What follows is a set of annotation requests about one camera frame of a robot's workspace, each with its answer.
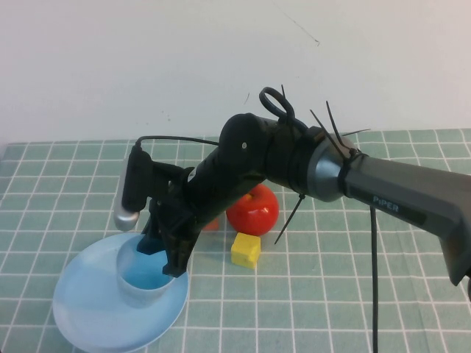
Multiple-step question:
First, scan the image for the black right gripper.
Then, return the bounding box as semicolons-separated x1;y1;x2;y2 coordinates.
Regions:
136;153;255;278

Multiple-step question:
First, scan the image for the light blue plastic cup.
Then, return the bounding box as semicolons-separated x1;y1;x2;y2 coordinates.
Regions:
116;233;177;309

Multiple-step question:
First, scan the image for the light blue plastic plate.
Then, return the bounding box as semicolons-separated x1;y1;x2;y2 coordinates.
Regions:
52;233;191;353

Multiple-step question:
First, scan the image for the yellow foam cube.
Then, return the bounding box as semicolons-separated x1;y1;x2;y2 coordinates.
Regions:
230;232;262;270

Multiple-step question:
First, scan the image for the red apple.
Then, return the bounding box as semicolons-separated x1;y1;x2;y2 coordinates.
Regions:
225;183;280;237

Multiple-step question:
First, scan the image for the green white grid tablecloth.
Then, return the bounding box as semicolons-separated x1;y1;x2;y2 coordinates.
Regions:
0;128;471;353

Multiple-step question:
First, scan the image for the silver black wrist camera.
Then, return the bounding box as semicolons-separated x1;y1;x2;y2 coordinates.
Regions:
113;146;152;232

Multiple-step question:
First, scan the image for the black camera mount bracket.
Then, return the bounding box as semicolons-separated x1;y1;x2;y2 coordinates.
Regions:
146;160;192;207

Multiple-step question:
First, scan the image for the thin black camera cable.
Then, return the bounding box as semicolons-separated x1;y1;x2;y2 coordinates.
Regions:
132;135;221;151

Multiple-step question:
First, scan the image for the black looped cable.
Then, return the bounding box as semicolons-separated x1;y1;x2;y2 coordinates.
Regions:
258;87;308;129

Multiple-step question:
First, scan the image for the black hanging arm cable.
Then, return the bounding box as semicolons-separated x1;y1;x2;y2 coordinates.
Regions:
370;205;381;353

